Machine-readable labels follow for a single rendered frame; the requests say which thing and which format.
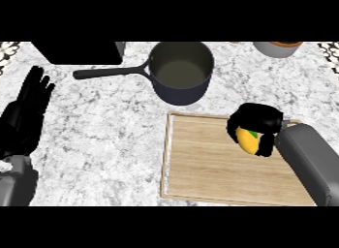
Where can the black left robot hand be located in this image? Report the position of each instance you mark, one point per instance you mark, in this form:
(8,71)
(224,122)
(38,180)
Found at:
(19,119)

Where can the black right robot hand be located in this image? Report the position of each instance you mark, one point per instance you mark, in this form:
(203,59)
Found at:
(256,117)

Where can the yellow lemon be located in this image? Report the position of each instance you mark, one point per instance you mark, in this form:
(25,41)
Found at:
(246,141)

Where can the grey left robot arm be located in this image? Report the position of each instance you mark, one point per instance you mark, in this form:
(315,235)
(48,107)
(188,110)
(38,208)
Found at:
(8,182)

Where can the pale wooden tray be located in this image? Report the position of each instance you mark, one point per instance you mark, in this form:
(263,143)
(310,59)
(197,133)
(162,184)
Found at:
(224,164)

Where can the grey pot with brown rim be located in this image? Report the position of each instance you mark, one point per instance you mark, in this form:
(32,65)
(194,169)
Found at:
(277,48)

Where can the black box appliance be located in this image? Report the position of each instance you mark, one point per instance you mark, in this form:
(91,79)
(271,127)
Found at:
(81,51)

